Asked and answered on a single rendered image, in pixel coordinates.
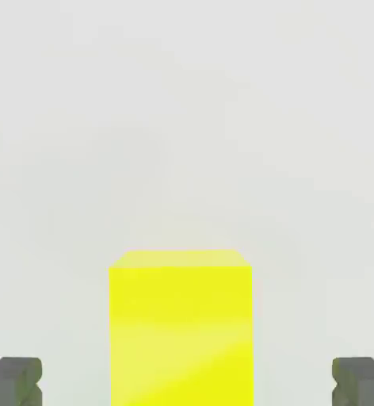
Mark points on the small yellow cube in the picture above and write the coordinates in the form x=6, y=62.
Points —
x=180, y=333

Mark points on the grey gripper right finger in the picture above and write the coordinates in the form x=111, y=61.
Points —
x=364, y=383

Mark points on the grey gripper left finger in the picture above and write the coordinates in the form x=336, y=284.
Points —
x=9, y=383

